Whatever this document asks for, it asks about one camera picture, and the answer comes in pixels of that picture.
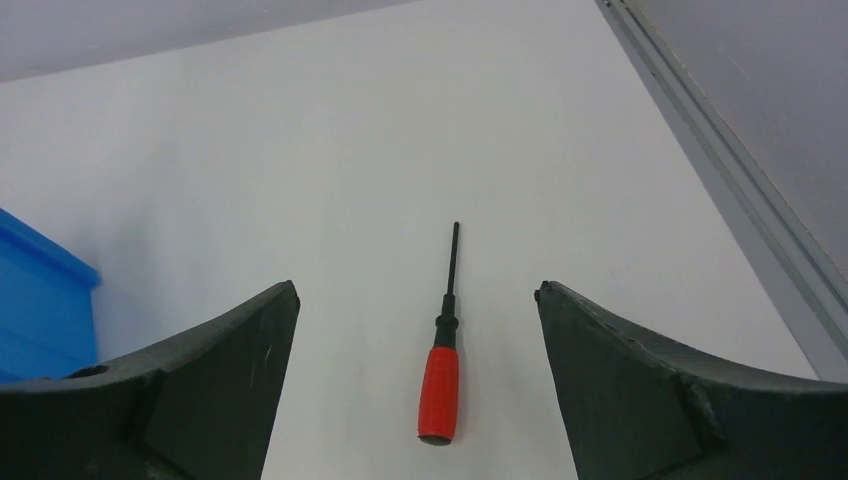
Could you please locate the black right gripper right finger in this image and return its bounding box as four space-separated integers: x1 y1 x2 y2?
535 281 847 479

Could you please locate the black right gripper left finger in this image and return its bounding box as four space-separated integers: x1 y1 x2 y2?
1 281 300 479

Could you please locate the blue plastic bin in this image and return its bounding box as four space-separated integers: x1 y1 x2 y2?
1 210 100 383

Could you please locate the red-handled screwdriver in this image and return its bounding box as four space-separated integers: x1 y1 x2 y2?
417 221 460 446

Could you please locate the grey aluminium table edge rail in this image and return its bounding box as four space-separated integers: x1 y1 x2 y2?
598 1 847 382

